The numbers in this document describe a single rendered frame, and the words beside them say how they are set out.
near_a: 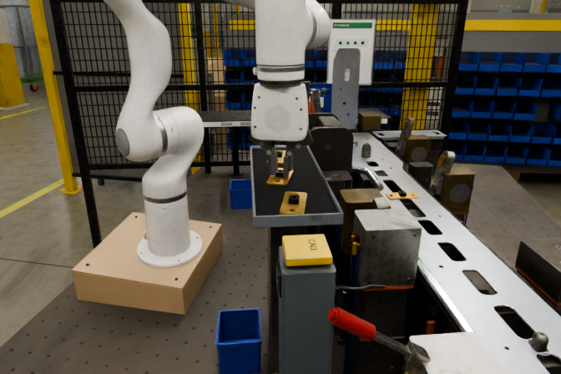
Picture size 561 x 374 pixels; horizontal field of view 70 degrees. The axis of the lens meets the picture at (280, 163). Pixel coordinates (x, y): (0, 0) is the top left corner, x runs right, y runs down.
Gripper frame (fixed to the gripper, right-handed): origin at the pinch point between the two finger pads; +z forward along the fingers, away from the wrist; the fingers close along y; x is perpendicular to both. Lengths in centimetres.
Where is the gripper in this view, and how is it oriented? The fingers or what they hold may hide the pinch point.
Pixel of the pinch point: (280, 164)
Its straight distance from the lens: 76.1
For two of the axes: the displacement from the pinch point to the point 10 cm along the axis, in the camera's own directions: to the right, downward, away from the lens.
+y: 9.8, 0.6, -1.8
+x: 1.9, -3.3, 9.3
